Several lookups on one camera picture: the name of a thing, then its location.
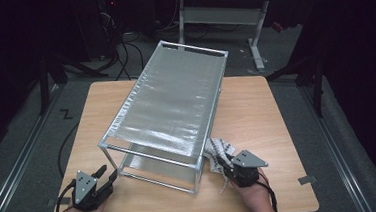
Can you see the white-legged wooden desk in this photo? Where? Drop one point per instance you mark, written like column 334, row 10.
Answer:
column 219, row 15

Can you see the black metal stand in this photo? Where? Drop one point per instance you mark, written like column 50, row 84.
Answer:
column 43, row 89
column 318, row 93

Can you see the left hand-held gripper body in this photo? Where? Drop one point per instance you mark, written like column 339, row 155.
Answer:
column 85, row 190

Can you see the small red thing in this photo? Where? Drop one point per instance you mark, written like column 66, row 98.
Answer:
column 278, row 27

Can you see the person's right hand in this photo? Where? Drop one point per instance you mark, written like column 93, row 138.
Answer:
column 259, row 203

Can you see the dark computer tower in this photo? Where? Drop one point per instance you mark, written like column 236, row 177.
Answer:
column 109, row 11

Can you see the two-tier metal frame rack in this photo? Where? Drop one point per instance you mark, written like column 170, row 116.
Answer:
column 172, row 103

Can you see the metal floor rail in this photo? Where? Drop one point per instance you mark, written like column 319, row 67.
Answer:
column 14, row 171
column 352, row 184

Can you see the grey tape piece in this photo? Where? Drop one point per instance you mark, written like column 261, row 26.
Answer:
column 307, row 180
column 54, row 201

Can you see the white black-patterned cloth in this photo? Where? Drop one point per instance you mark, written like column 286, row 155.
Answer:
column 215, row 147

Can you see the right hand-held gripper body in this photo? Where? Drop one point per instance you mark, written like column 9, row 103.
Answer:
column 246, row 162

